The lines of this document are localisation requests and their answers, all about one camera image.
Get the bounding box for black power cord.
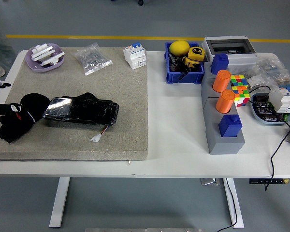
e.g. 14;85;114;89
264;120;290;191

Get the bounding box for grey block holder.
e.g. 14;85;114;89
201;61;247;155

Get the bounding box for yellow foam ball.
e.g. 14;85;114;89
169;40;190;57

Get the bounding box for clear bag of screws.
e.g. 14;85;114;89
70;43;114;76

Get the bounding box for white plastic strip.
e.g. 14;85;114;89
30;44;56;61

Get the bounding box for white plug with coloured wires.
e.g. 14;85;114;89
90;125;110;143

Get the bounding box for clear bag of parts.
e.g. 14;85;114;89
255;57;290;85

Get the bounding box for grey-blue tray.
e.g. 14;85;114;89
250;92;290;127

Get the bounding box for black cable along leg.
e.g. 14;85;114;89
216;178;239;232

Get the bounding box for blue block with knob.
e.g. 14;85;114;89
218;114;243;138
210;53;230;75

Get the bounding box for grey-brown mat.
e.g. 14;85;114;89
0;46;149;162

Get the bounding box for white table leg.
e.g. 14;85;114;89
223;178;245;229
49;177;71;228

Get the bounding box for colourful puzzle cube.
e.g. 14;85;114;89
231;86;251;108
230;74;247;88

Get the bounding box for yellow black tape measure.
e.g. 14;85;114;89
188;46;206;62
183;57;201;68

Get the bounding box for glossy black panel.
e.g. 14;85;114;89
43;92;120;126

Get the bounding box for metal bracket under table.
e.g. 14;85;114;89
200;178;220;186

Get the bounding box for circuit boards with black relays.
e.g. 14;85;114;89
252;94;290;123

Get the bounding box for black handled tool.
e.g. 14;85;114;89
168;53;184;73

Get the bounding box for thin black wire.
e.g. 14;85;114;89
247;85;273;104

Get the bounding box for purple tray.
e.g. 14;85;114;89
25;43;65;73

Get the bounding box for black table control panel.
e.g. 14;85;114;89
249;178;290;185

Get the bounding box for white circuit breakers blue switches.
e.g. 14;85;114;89
268;83;290;114

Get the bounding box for white circuit breaker blue switch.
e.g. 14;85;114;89
123;42;147;70

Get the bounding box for white plastic bracket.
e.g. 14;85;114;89
40;52;65;67

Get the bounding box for small clear bag white part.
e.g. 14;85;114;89
246;74;269;91

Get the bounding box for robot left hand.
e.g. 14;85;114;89
0;79;24;120

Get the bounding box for grey electrical enclosure box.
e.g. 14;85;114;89
202;36;259;73

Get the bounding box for orange cylinder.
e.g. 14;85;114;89
212;70;232;93
216;90;236;114

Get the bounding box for blue plastic bin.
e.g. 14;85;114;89
164;42;206;85

